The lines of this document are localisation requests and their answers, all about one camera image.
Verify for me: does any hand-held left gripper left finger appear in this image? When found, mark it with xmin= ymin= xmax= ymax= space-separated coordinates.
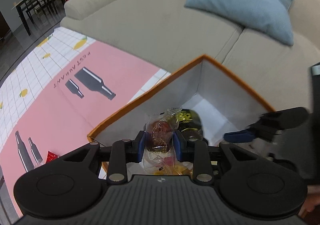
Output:
xmin=50 ymin=130 xmax=146 ymax=183

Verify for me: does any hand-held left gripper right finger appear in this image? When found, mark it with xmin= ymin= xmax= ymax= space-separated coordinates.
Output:
xmin=173 ymin=130 xmax=263 ymax=183

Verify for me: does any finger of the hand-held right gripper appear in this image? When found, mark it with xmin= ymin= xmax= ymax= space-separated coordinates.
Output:
xmin=223 ymin=107 xmax=310 ymax=143

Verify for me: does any brown date candy packet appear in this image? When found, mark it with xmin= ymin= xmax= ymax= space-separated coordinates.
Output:
xmin=143 ymin=107 xmax=182 ymax=173

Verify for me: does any black round snack packet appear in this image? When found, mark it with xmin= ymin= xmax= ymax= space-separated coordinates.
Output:
xmin=175 ymin=109 xmax=204 ymax=140

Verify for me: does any orange cardboard box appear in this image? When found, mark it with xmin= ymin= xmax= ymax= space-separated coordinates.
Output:
xmin=87 ymin=54 xmax=276 ymax=181

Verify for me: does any small red candy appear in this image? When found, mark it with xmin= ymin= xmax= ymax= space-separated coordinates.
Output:
xmin=46 ymin=151 xmax=60 ymax=163

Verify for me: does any person's right hand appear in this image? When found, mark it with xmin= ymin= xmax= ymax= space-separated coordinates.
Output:
xmin=299 ymin=184 xmax=320 ymax=218

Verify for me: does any pink checked printed tablecloth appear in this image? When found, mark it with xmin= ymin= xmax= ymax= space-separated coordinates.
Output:
xmin=0 ymin=27 xmax=172 ymax=218

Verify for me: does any beige sofa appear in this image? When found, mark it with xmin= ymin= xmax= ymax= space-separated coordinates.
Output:
xmin=60 ymin=0 xmax=320 ymax=138

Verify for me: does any light blue cushion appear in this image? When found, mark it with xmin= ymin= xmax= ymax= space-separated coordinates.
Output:
xmin=184 ymin=0 xmax=295 ymax=46

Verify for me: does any black dining table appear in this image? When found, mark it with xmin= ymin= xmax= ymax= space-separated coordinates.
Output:
xmin=12 ymin=0 xmax=63 ymax=37

